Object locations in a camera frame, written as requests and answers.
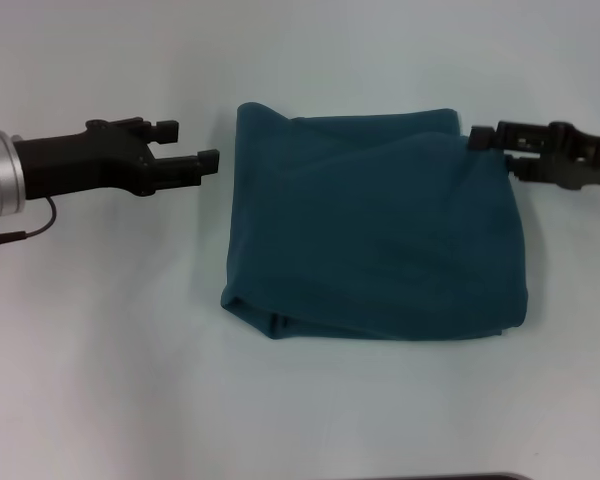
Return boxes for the left gripper cable with plug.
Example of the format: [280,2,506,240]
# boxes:
[0,196,57,248]

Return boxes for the teal T-shirt with FREE print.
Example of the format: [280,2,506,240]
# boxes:
[218,102,531,342]

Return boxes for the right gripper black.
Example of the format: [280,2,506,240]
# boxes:
[468,119,600,192]

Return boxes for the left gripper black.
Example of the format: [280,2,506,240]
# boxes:
[12,116,222,199]

